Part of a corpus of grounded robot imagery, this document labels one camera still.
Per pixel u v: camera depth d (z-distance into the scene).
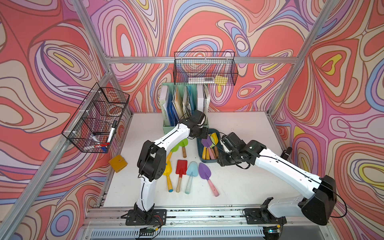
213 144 0.99
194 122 0.71
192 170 0.88
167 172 0.89
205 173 0.88
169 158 0.93
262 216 0.67
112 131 0.69
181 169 0.90
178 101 0.95
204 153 0.95
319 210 0.38
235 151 0.58
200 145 0.98
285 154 0.91
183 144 1.01
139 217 0.66
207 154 0.93
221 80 0.82
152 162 0.51
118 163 0.94
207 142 0.99
